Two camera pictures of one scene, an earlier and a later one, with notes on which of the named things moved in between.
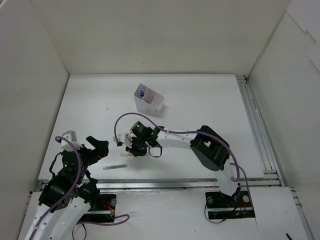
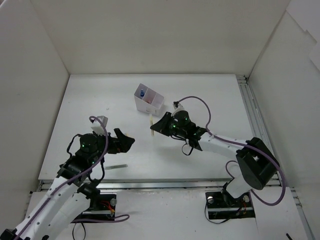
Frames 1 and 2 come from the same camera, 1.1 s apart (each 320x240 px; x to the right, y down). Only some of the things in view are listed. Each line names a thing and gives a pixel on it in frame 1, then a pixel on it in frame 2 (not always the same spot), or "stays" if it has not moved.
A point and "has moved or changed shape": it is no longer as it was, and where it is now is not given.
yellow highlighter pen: (126, 154) has moved or changed shape
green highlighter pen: (110, 167) stays
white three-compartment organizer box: (152, 103) stays
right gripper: (135, 146) to (166, 125)
